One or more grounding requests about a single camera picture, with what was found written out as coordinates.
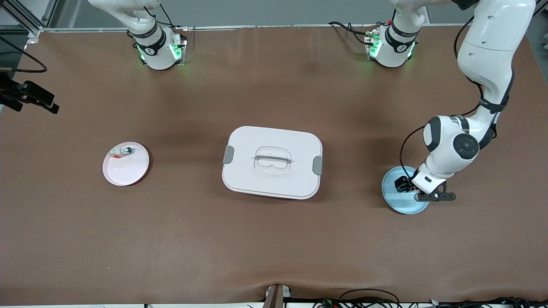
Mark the aluminium frame post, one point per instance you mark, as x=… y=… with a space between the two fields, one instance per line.
x=34 y=32

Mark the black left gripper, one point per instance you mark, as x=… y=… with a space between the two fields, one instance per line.
x=404 y=184

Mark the white lidded storage box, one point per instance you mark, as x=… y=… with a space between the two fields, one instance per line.
x=272 y=175

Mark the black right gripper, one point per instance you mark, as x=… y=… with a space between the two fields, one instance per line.
x=25 y=92

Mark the brown table mat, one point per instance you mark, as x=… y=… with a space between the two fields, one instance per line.
x=274 y=248

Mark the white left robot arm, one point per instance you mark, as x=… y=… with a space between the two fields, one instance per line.
x=488 y=51

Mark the aluminium table edge rail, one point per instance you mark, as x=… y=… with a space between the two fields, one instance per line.
x=278 y=26

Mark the light blue round plate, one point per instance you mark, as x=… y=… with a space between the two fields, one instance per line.
x=402 y=203

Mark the pink round plate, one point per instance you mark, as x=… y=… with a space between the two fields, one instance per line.
x=126 y=169

